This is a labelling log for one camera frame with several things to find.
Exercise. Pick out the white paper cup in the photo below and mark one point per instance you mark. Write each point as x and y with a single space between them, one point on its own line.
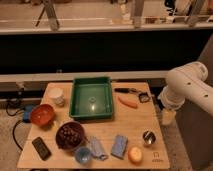
56 95

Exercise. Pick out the yellow apple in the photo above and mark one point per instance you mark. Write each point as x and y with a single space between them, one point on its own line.
135 155

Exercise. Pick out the purple grapes bunch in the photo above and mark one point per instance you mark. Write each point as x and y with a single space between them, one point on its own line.
70 134

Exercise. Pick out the black remote control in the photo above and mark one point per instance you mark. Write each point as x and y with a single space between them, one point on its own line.
41 148

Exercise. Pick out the orange carrot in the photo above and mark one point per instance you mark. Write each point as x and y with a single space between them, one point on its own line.
128 103

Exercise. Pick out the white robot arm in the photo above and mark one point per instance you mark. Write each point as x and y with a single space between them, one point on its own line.
185 82

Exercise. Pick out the blue power adapter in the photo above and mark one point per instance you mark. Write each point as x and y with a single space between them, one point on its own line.
26 115

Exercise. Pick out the black handled peeler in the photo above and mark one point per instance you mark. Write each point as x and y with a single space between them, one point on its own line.
142 96

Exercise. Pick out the shiny metal cup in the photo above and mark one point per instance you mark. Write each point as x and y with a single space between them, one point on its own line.
149 138

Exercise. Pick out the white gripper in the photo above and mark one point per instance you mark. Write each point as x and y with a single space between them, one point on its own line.
168 116

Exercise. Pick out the dark purple bowl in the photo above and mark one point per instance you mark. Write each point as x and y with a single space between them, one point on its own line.
64 144

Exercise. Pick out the green plastic tray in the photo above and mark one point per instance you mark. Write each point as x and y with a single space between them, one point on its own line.
91 99

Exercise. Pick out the small blue cup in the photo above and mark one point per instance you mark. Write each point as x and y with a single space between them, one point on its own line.
83 155

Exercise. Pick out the blue sponge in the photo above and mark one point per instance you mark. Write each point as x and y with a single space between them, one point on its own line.
119 146

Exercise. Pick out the orange bowl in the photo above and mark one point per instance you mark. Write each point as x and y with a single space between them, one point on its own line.
42 115

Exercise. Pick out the blue grey cloth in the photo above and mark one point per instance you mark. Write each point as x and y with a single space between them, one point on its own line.
97 149

